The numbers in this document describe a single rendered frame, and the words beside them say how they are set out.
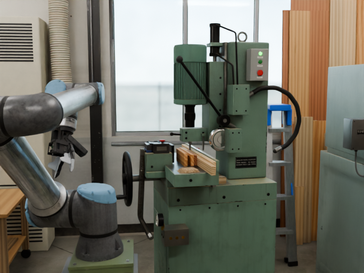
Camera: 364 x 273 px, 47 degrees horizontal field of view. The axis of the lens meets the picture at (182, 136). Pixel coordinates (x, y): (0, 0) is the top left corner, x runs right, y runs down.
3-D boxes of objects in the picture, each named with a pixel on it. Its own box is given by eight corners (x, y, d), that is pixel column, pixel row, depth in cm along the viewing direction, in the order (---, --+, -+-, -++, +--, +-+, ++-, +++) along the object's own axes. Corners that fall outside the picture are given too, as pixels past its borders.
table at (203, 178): (136, 164, 245) (136, 154, 244) (187, 162, 252) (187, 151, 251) (154, 189, 186) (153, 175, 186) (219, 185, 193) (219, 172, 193)
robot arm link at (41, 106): (44, 97, 110) (106, 78, 176) (-2, 98, 111) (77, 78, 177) (48, 140, 113) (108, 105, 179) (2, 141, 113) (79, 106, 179)
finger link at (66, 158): (59, 169, 168) (56, 154, 174) (73, 172, 171) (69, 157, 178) (63, 164, 167) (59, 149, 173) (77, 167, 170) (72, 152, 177)
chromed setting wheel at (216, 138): (207, 151, 217) (208, 127, 216) (230, 150, 220) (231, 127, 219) (209, 151, 215) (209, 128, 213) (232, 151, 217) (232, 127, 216)
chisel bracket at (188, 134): (179, 143, 228) (179, 127, 227) (203, 142, 232) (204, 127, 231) (182, 144, 221) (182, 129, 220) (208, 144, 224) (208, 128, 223)
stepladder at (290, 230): (258, 261, 314) (256, 103, 311) (290, 260, 317) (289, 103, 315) (265, 268, 298) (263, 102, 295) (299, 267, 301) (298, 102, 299)
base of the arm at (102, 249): (127, 257, 164) (125, 233, 163) (77, 264, 158) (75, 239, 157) (119, 240, 182) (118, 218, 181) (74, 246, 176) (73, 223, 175)
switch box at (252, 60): (245, 80, 218) (246, 49, 216) (263, 80, 220) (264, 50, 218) (250, 80, 212) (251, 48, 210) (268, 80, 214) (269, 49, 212)
